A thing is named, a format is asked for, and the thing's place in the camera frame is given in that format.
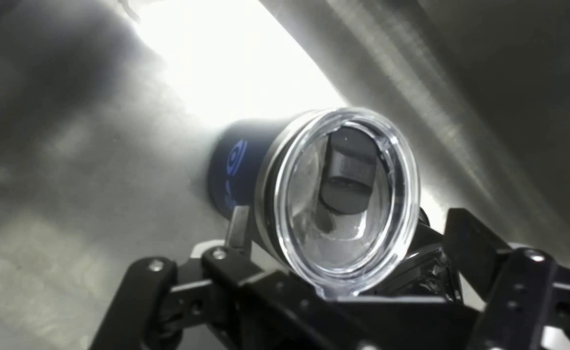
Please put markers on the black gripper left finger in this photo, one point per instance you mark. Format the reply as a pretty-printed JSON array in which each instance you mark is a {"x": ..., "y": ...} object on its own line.
[{"x": 245, "y": 305}]

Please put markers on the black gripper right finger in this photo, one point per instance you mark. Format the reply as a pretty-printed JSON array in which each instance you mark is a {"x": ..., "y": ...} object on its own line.
[{"x": 523, "y": 290}]

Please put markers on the dark blue travel mug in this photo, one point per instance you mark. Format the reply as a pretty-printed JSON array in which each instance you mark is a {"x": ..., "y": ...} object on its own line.
[{"x": 241, "y": 160}]

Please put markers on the clear travel mug lid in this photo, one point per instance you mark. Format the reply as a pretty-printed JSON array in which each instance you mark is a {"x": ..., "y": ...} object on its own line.
[{"x": 336, "y": 198}]

